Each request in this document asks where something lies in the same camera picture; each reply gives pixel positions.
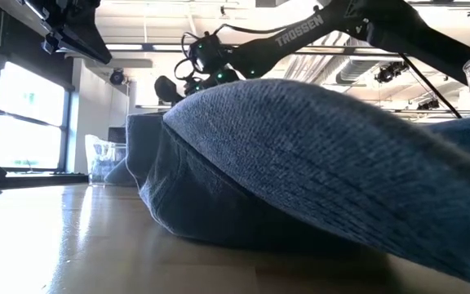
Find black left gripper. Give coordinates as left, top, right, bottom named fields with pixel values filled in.
left=41, top=0, right=113, bottom=66

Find dark navy cap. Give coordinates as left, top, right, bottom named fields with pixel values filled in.
left=103, top=157, right=140, bottom=188

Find blue denim jeans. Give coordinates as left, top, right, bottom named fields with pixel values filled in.
left=124, top=78, right=470, bottom=292

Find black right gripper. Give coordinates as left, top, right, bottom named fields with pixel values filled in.
left=154, top=67, right=242, bottom=106

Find large window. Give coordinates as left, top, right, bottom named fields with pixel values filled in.
left=0, top=60, right=71, bottom=171

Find black monitor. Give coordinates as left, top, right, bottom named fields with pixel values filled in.
left=108, top=127, right=128, bottom=144

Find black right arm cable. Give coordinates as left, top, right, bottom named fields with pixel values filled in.
left=175, top=23, right=463, bottom=119

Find overhead light bar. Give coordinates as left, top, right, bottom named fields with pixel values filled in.
left=104, top=42, right=407, bottom=57

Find black ceiling spotlight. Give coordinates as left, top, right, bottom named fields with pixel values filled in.
left=375, top=60, right=410, bottom=85
left=417, top=99, right=441, bottom=111
left=109, top=68, right=126, bottom=86

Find silver ventilation duct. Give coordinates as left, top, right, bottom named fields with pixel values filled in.
left=291, top=32, right=383, bottom=87

